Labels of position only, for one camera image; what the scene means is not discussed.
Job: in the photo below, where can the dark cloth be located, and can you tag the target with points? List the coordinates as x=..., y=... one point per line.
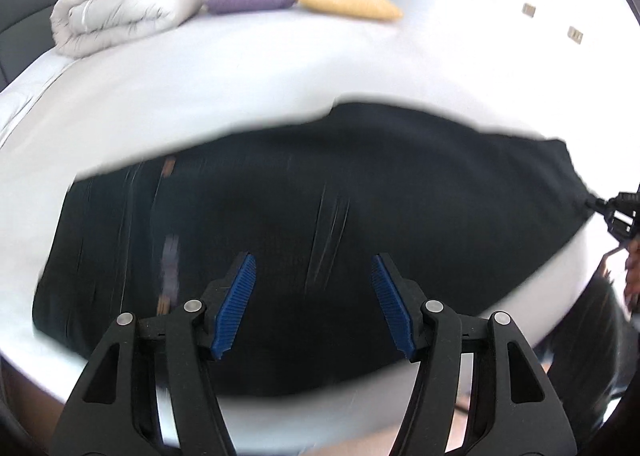
x=585, y=351

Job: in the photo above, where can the dark grey padded headboard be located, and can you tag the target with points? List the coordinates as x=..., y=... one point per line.
x=25, y=11

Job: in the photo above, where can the wall socket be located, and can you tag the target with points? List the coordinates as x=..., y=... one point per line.
x=528, y=9
x=575, y=35

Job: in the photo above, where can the person's right hand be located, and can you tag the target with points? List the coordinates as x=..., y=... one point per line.
x=632, y=271

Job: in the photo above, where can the bed with white sheet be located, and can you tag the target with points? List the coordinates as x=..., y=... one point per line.
x=225, y=76

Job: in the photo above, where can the yellow pillow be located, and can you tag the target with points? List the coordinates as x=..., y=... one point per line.
x=345, y=1

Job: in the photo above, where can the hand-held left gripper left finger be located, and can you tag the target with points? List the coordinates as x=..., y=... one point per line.
x=235, y=306

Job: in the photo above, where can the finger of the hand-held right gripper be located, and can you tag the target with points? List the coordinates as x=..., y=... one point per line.
x=620, y=225
x=627, y=201

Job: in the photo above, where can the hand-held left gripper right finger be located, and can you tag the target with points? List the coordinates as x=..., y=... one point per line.
x=390, y=301

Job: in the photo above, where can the black denim pants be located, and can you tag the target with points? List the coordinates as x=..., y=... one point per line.
x=300, y=196

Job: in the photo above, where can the folded beige duvet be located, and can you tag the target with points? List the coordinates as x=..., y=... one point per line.
x=125, y=11

